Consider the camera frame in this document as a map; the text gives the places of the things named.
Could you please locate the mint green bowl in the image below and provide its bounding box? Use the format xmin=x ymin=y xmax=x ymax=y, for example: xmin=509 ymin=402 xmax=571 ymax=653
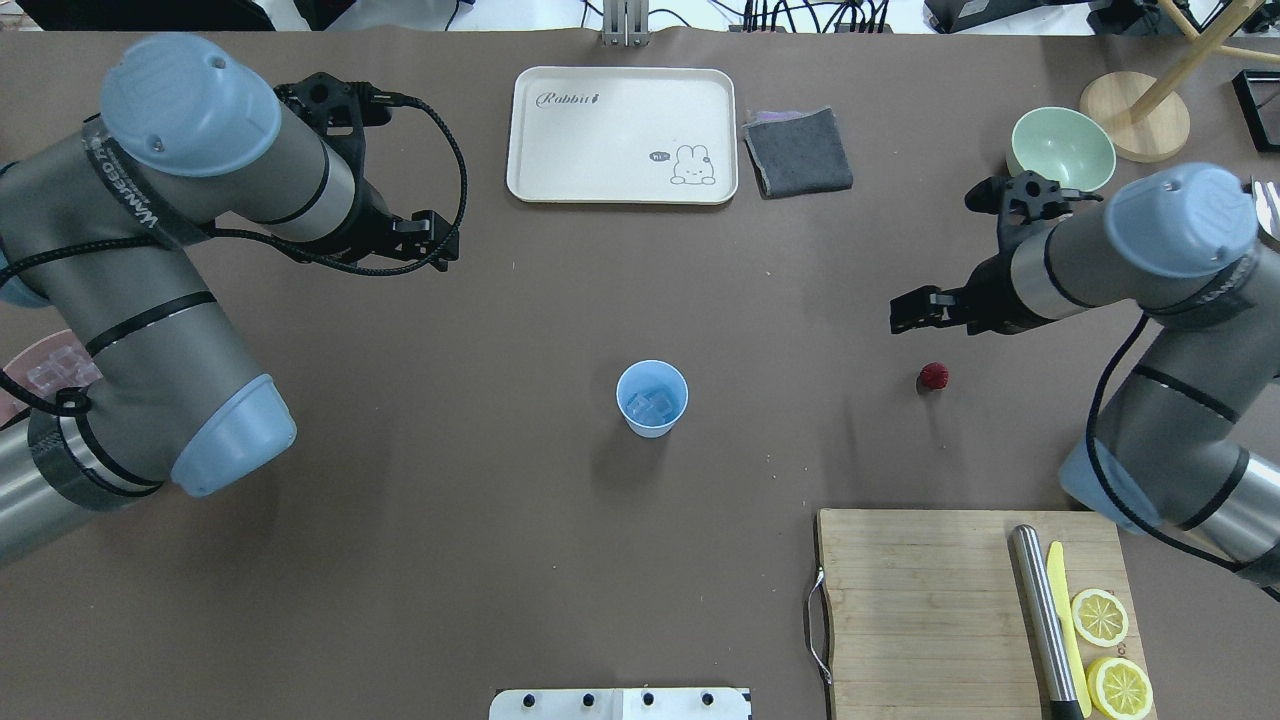
xmin=1005 ymin=106 xmax=1117 ymax=192

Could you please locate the red strawberry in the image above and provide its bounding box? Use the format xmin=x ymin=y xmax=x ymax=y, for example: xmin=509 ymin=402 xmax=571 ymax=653
xmin=916 ymin=363 xmax=951 ymax=392

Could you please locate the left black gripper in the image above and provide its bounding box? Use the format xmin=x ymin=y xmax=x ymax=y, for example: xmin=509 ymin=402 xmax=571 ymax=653
xmin=340 ymin=179 xmax=461 ymax=273

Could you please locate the yellow plastic knife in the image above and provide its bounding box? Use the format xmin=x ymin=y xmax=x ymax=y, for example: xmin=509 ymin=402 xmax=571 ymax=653
xmin=1044 ymin=541 xmax=1093 ymax=719

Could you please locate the wooden cutting board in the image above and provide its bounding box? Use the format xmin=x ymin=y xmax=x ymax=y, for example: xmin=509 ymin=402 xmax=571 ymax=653
xmin=815 ymin=509 xmax=1137 ymax=719

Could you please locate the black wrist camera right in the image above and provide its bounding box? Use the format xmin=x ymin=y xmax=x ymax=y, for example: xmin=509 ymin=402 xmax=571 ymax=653
xmin=964 ymin=170 xmax=1103 ymax=255

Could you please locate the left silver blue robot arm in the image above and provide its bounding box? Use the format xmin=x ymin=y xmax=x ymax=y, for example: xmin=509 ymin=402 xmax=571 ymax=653
xmin=1 ymin=33 xmax=462 ymax=562

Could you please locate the cream rabbit tray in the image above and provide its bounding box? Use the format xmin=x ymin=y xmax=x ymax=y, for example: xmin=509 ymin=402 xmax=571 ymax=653
xmin=506 ymin=67 xmax=739 ymax=206

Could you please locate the clear ice cube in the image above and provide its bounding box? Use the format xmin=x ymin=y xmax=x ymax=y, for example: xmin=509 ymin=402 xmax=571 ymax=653
xmin=623 ymin=388 xmax=680 ymax=427

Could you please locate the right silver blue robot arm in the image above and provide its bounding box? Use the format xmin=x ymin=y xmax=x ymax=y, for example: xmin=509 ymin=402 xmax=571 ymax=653
xmin=890 ymin=161 xmax=1277 ymax=598

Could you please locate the lemon half slice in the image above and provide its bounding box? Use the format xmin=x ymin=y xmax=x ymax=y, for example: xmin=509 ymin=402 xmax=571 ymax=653
xmin=1070 ymin=588 xmax=1130 ymax=648
xmin=1085 ymin=657 xmax=1155 ymax=719

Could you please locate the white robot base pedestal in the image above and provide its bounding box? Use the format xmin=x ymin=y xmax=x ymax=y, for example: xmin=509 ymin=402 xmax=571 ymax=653
xmin=488 ymin=685 xmax=753 ymax=719

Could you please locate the wooden glass tree stand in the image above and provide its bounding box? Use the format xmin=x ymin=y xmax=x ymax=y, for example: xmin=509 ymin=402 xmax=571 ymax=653
xmin=1078 ymin=1 xmax=1277 ymax=164

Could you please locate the grey folded cloth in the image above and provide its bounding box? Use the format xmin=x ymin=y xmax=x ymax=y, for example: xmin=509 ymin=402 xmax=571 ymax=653
xmin=742 ymin=106 xmax=854 ymax=199

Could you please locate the aluminium frame post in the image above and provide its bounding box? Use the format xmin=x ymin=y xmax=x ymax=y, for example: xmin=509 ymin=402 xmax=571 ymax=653
xmin=596 ymin=0 xmax=652 ymax=47

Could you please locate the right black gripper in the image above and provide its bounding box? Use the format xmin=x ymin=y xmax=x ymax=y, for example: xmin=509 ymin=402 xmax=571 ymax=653
xmin=890 ymin=256 xmax=1030 ymax=336

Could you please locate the light blue plastic cup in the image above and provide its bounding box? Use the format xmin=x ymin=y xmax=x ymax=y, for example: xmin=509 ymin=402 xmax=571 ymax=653
xmin=614 ymin=359 xmax=690 ymax=439

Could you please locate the pink bowl of ice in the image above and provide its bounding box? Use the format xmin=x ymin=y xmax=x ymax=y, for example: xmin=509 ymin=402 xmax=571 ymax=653
xmin=3 ymin=329 xmax=102 ymax=404

